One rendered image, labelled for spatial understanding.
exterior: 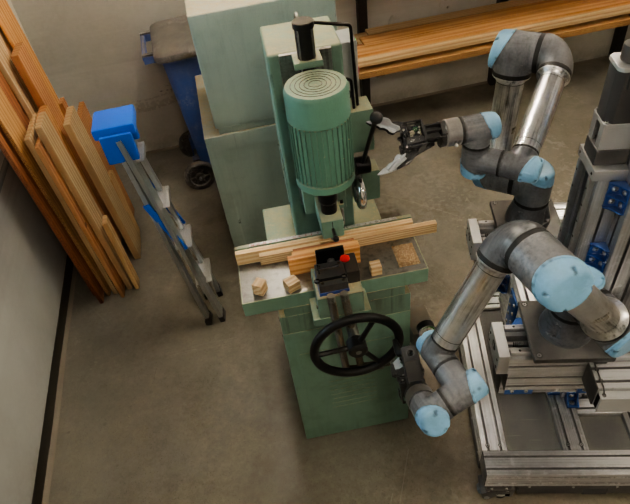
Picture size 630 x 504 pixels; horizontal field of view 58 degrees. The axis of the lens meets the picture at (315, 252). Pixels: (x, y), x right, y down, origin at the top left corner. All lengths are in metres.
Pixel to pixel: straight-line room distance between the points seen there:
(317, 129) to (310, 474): 1.46
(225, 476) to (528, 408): 1.23
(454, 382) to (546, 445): 0.92
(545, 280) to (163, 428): 1.91
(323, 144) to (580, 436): 1.43
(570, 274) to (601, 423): 1.27
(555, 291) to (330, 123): 0.70
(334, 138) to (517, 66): 0.63
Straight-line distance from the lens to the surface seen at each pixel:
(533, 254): 1.26
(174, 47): 3.39
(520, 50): 1.88
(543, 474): 2.26
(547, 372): 1.91
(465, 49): 3.98
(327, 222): 1.76
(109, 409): 2.87
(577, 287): 1.27
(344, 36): 1.87
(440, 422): 1.45
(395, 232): 1.91
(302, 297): 1.81
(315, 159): 1.58
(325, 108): 1.50
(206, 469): 2.56
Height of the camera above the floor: 2.22
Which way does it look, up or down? 44 degrees down
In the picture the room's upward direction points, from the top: 8 degrees counter-clockwise
